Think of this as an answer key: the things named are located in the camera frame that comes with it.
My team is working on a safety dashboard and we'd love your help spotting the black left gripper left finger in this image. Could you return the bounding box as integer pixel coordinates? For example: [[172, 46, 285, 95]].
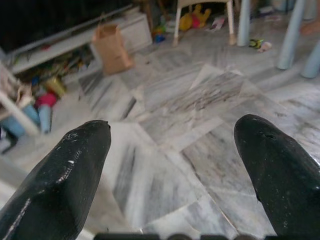
[[0, 119, 112, 240]]

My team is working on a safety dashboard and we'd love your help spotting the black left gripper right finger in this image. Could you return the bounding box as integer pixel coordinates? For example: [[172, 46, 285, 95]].
[[233, 113, 320, 238]]

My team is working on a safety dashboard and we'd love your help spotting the light blue plastic cup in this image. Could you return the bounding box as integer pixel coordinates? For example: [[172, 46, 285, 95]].
[[37, 104, 53, 134], [0, 116, 26, 139]]

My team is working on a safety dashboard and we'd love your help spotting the pink plastic cup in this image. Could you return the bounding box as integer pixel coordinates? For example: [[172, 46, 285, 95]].
[[34, 91, 59, 109]]

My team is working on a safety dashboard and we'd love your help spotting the yellow green plastic cup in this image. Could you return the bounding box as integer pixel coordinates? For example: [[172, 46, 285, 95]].
[[43, 76, 67, 98]]

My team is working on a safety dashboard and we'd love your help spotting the pile of colourful toys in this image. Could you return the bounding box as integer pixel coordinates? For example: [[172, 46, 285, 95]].
[[23, 47, 97, 85]]

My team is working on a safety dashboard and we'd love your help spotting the pale pink small toy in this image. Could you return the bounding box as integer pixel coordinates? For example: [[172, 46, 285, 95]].
[[257, 41, 273, 53]]

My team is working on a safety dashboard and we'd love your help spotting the green and black small toy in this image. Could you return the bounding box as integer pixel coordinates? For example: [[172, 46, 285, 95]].
[[249, 38, 265, 50]]

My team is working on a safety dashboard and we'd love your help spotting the white low TV cabinet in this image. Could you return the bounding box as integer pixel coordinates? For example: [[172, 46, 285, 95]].
[[4, 6, 153, 75]]

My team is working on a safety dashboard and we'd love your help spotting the brown paper bag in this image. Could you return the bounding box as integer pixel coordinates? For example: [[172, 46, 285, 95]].
[[91, 23, 135, 75]]

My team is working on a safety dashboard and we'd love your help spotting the white plastic chair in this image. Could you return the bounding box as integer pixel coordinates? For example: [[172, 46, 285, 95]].
[[173, 0, 237, 47]]

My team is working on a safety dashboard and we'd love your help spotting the black television screen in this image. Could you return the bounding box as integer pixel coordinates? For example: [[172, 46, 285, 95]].
[[0, 0, 137, 54]]

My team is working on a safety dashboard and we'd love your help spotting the pink printed paper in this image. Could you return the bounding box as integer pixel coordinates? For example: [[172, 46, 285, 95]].
[[204, 16, 226, 32]]

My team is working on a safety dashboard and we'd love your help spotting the blue and green toy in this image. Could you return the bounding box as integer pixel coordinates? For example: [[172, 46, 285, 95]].
[[151, 24, 167, 44]]

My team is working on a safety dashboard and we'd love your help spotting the yellow plush bear toy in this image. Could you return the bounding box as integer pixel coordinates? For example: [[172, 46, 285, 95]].
[[178, 3, 212, 32]]

